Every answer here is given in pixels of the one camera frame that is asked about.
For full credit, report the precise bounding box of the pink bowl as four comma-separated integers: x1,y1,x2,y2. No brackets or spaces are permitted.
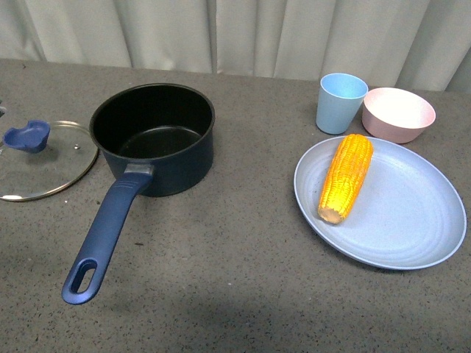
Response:
362,88,436,144

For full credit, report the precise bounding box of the light blue plate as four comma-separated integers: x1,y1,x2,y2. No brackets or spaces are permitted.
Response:
294,137,467,270

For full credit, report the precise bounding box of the glass lid with blue knob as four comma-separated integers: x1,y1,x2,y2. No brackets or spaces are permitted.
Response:
1,120,98,202

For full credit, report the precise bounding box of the light blue cup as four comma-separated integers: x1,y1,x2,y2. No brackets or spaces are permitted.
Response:
316,73,369,135

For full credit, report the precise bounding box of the white curtain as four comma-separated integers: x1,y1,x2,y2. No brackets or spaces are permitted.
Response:
1,1,470,93

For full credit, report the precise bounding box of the yellow corn cob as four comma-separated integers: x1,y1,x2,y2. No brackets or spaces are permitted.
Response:
317,134,374,224

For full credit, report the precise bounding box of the dark blue saucepan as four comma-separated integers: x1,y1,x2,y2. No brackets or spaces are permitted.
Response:
62,84,216,305

